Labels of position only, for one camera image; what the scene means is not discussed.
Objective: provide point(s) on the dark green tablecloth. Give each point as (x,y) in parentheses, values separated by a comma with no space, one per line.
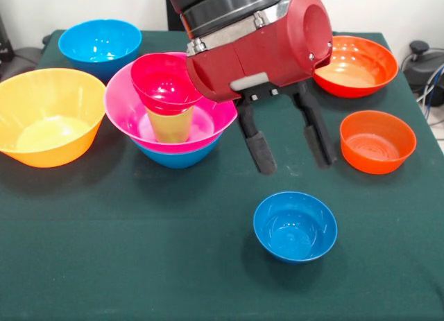
(243,293)

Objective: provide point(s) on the large pink plastic bowl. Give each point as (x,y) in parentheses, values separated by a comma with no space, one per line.
(121,106)

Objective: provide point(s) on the small red-orange plastic bowl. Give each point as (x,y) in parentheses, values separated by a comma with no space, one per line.
(378,144)

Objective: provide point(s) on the small crimson red bowl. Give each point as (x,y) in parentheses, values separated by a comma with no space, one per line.
(163,82)

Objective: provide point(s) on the dark grey floor equipment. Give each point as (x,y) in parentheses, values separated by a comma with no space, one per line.
(21,61)

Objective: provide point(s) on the large orange plastic bowl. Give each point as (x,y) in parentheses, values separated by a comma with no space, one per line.
(45,120)

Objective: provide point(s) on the black pedestal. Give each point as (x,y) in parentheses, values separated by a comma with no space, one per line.
(173,21)

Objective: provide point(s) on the wide red-orange plastic bowl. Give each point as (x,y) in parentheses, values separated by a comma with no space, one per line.
(360,68)

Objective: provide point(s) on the lime green plastic cup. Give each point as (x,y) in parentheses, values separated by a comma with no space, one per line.
(171,127)

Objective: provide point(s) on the light blue plastic bowl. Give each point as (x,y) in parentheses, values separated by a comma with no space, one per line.
(98,40)
(177,156)

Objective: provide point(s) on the black round floor stand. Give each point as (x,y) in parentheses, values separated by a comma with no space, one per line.
(421,68)

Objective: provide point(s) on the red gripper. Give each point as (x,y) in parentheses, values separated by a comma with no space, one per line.
(263,54)

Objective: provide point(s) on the small dark blue bowl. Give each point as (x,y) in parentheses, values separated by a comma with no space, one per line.
(295,227)

